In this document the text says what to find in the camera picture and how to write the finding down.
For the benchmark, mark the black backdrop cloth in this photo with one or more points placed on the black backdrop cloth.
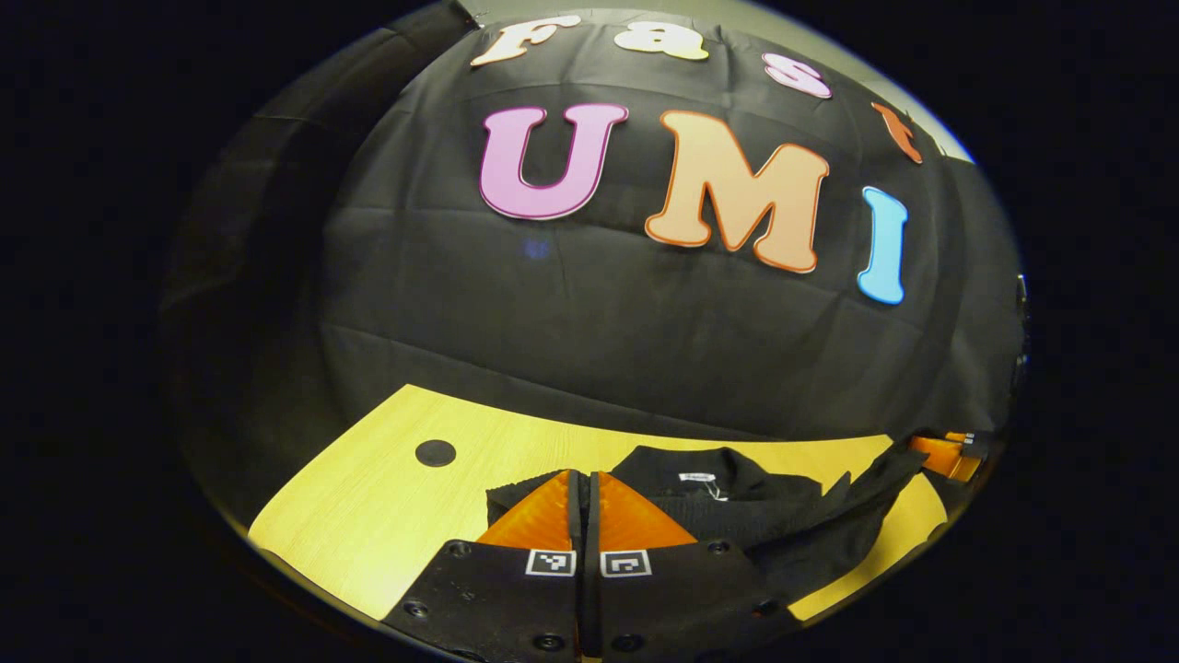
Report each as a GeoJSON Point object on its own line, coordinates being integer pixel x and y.
{"type": "Point", "coordinates": [599, 322]}

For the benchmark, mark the black garment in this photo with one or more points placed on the black garment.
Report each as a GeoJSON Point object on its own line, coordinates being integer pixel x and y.
{"type": "Point", "coordinates": [783, 525]}

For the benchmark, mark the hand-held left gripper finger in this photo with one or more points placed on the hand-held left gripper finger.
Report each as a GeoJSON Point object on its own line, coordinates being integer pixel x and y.
{"type": "Point", "coordinates": [592, 525]}
{"type": "Point", "coordinates": [575, 516]}

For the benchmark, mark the black round table hole cap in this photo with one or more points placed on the black round table hole cap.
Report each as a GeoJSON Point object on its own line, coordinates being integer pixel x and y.
{"type": "Point", "coordinates": [435, 452]}

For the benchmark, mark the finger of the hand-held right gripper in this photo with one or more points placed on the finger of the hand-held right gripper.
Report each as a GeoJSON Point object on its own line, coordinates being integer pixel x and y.
{"type": "Point", "coordinates": [939, 456]}

